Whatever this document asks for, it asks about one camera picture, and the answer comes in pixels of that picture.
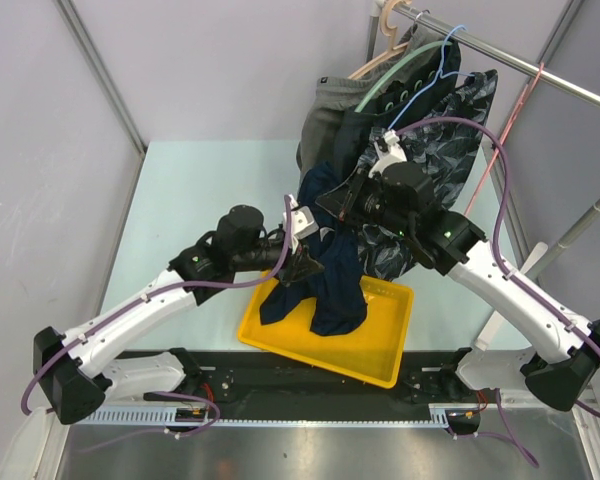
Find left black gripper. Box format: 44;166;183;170
232;232;323;287

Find navy blue shorts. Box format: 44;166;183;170
259;163;367;336

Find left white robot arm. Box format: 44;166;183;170
32;197;324;425

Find pink wire hanger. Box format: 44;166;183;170
464;61;545;215

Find grey sweat shorts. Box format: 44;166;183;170
296;27;442;183

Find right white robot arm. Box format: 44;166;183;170
316;162;600;411

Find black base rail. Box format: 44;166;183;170
102;349;504;436

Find leaf patterned shorts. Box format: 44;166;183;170
358;69;498;281

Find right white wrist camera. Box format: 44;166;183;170
369;130;407;178

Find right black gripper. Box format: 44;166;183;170
318;163;413;239

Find metal clothes rail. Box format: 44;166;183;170
393;6;600;109

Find dark teal shorts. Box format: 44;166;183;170
331;41;461;179

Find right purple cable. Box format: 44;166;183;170
394;117;600;466

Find purple cable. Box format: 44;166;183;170
19;199;294;451
394;117;600;466

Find yellow plastic tray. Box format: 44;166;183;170
237;276;415;389

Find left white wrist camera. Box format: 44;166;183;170
282;195;319;253

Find wooden hanger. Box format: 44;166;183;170
348;0;412;80

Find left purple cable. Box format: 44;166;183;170
19;199;294;451

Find blue wire hanger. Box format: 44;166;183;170
388;25;472;130

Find green hanger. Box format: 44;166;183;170
354;41;447;113

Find grey rack pole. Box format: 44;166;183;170
527;197;600;280

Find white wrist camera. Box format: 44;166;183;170
282;195;319;253
369;130;407;178

